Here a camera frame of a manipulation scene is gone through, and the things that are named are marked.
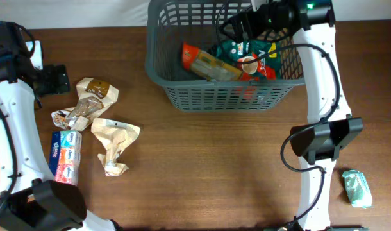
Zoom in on green Nescafe coffee bag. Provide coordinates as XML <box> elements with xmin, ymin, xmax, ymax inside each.
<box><xmin>208</xmin><ymin>40</ymin><xmax>281</xmax><ymax>81</ymax></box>

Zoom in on orange spaghetti pasta packet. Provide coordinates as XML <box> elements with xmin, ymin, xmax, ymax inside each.
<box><xmin>181</xmin><ymin>43</ymin><xmax>258</xmax><ymax>83</ymax></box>

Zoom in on grey plastic basket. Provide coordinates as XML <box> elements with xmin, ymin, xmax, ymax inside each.
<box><xmin>146</xmin><ymin>0</ymin><xmax>304</xmax><ymax>112</ymax></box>

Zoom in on small light green packet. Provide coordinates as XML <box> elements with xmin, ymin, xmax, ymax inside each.
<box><xmin>342</xmin><ymin>170</ymin><xmax>372</xmax><ymax>209</ymax></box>

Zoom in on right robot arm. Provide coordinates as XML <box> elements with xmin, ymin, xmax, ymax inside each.
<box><xmin>217</xmin><ymin>0</ymin><xmax>363</xmax><ymax>230</ymax></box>

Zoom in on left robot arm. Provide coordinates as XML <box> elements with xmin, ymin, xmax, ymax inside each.
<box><xmin>0</xmin><ymin>21</ymin><xmax>119</xmax><ymax>230</ymax></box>

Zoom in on beige brown snack bag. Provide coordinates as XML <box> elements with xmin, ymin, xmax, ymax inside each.
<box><xmin>51</xmin><ymin>77</ymin><xmax>119</xmax><ymax>131</ymax></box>

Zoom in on Kleenex tissue multipack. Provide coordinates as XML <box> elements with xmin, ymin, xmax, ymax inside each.
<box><xmin>48</xmin><ymin>130</ymin><xmax>82</xmax><ymax>185</ymax></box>

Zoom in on crumpled beige paper bag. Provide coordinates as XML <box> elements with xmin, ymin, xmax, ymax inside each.
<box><xmin>91</xmin><ymin>118</ymin><xmax>140</xmax><ymax>176</ymax></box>

